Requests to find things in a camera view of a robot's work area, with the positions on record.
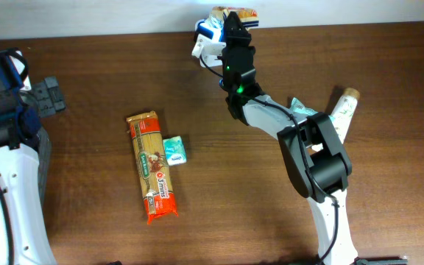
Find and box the pale yellow snack package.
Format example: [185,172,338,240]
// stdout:
[206,6,259,28]

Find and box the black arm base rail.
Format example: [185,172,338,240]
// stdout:
[353,257,409,265]

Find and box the grey plastic mesh basket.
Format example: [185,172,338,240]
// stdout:
[38,127,52,205]

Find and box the teal wet wipes pack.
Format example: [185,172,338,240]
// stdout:
[289,97,317,117]

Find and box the orange spaghetti package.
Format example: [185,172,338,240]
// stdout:
[126,111,178,224]

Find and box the small teal tissue pack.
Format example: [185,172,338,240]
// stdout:
[163,136,187,166]

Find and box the black camera cable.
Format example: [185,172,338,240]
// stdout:
[199,54,342,264]

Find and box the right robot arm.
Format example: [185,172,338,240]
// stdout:
[219,13,358,264]

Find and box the white barcode scanner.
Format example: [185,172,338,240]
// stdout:
[194,19,222,43]

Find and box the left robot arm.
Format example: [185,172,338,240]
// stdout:
[0,48,66,264]

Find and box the white cream tube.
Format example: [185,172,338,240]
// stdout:
[331,88,360,144]

